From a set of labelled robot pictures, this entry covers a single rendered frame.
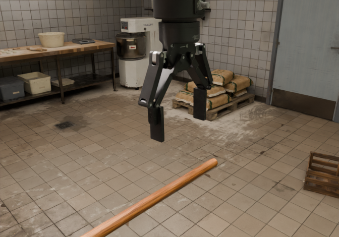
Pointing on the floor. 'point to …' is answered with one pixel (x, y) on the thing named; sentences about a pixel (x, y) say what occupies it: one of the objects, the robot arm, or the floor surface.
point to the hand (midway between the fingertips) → (180, 123)
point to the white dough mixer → (136, 49)
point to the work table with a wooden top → (71, 50)
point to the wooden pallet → (249, 98)
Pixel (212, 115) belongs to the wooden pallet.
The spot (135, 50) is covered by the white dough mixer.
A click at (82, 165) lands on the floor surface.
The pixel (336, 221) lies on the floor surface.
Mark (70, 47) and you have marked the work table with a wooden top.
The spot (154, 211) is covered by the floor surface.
